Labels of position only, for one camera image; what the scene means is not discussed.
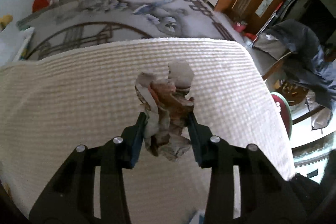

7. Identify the red brown paper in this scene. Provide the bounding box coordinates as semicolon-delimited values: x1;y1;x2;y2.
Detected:
134;60;194;161

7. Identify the red green trash bin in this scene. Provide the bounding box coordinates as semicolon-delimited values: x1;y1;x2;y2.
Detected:
271;92;293;139

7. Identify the striped beige table cloth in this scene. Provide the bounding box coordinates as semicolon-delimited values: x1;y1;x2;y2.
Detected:
1;38;294;215

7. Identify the wooden chair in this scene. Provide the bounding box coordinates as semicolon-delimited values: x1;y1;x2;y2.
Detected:
262;50;325;125

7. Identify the dark blue jacket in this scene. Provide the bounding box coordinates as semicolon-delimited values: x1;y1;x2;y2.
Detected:
253;19;336;130

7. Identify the patterned grey rug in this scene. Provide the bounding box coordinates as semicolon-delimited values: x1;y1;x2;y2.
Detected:
17;0;234;60

